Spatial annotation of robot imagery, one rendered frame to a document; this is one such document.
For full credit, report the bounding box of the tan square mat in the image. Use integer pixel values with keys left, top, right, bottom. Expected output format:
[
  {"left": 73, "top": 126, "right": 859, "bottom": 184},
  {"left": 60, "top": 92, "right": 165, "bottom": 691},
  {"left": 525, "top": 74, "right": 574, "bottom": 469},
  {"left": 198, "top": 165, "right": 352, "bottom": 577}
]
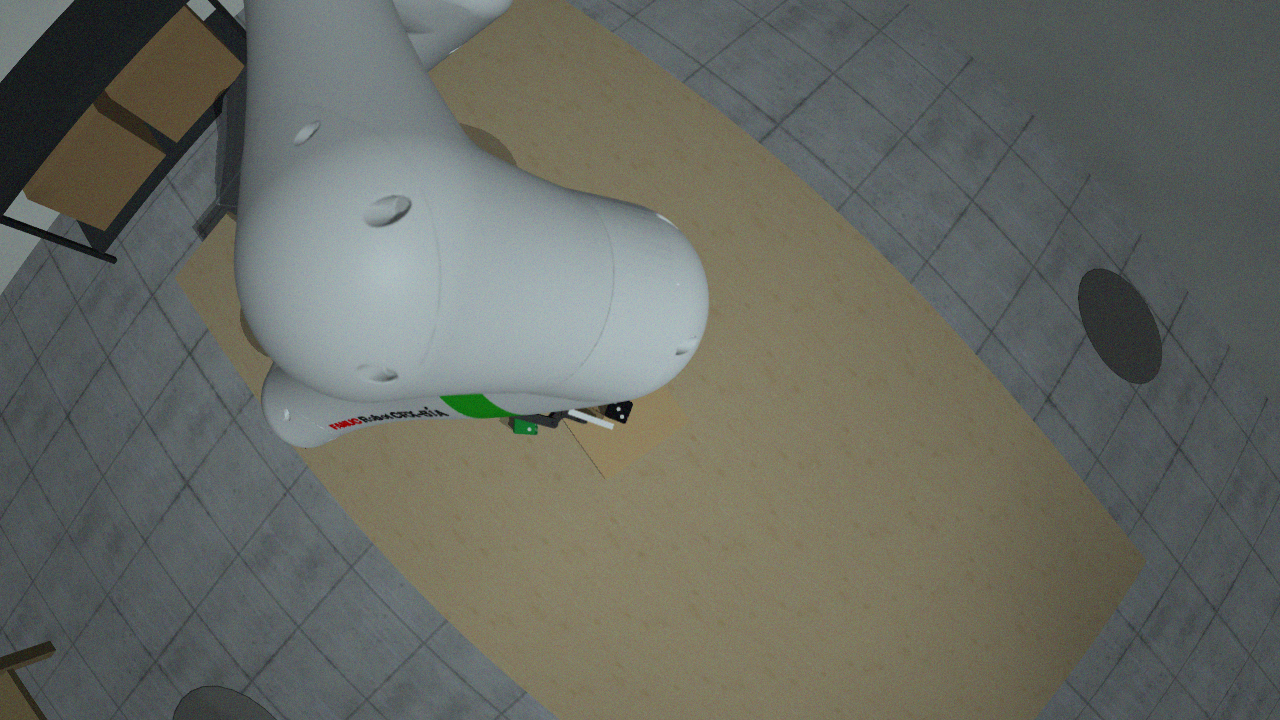
[{"left": 563, "top": 386, "right": 690, "bottom": 480}]

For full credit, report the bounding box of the black die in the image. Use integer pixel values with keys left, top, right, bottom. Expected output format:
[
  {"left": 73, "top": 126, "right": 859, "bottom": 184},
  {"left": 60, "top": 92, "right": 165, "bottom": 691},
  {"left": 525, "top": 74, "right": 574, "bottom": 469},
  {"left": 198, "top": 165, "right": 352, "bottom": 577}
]
[{"left": 605, "top": 401, "right": 634, "bottom": 423}]

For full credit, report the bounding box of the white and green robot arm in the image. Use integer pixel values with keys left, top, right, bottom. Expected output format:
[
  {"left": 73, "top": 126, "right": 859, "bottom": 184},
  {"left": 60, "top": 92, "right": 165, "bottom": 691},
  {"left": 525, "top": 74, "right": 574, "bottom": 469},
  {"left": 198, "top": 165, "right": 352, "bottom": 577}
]
[{"left": 234, "top": 0, "right": 709, "bottom": 448}]

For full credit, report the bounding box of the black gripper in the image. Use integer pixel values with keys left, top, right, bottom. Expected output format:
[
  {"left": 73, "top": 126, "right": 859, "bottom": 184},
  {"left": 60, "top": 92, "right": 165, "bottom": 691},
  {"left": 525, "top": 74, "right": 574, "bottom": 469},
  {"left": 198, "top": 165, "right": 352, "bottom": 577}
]
[{"left": 511, "top": 410, "right": 614, "bottom": 429}]

